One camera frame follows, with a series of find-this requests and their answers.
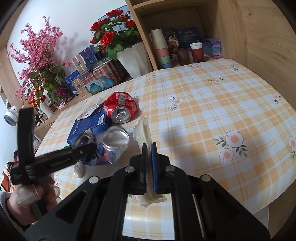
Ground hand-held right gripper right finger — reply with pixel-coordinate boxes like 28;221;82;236
151;142;271;241

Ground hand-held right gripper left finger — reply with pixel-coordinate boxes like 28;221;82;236
24;143;148;241

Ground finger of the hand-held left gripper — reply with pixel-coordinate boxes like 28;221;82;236
35;143;97;161
25;155;81;174

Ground round white packet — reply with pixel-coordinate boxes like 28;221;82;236
73;162;84;178

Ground blue cardboard box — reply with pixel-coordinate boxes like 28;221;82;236
67;107;111;144

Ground long clear plastic packet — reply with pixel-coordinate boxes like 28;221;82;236
133;116;167;208

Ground pink and white sachet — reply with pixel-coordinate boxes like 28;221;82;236
77;105;102;120

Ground crushed red soda can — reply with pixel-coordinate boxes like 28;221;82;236
102;91;139;123

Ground person's left forearm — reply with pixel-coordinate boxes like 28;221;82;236
0;191;27;233

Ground person's left hand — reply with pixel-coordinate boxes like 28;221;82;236
6;178;61;212

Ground white standing fan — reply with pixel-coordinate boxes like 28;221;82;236
4;106;19;127

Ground row of small brown bottles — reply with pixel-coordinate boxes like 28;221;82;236
35;109;58;123

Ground orange flower bunch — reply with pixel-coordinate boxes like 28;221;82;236
28;87;45;108

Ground purple flower bunch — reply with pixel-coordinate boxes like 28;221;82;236
55;87;70;98

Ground small blue silver gift box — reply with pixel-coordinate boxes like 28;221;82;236
72;77;92;96

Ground blue and white box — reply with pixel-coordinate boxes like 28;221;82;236
63;70;79;90

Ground pack of colourful tubes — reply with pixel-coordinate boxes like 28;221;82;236
82;61;133;95

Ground pink blossom branches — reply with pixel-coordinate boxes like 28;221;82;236
8;16;72;109

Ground large blue silver gift box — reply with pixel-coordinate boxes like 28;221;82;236
71;45;100;75

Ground black box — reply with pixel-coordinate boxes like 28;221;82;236
92;57;116;70

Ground white angular flower pot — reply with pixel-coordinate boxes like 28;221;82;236
117;42;149;79

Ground brown glass cup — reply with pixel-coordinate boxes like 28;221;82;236
177;48;190;66

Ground stack of pastel cups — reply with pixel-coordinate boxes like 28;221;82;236
150;28;172;69

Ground red paper cup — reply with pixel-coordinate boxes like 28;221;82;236
190;42;205;63

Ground red rose plant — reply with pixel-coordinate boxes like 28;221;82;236
90;10;140;61

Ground dark illustrated box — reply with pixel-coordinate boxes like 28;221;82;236
162;27;179;61

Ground light blue carton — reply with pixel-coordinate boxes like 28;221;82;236
201;38;223;58

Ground dark blue printed box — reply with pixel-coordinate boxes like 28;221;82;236
177;27;200;49

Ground wooden shelf unit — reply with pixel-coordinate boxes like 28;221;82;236
125;0;296;70

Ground wooden wall shelf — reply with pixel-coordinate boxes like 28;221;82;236
0;0;30;100

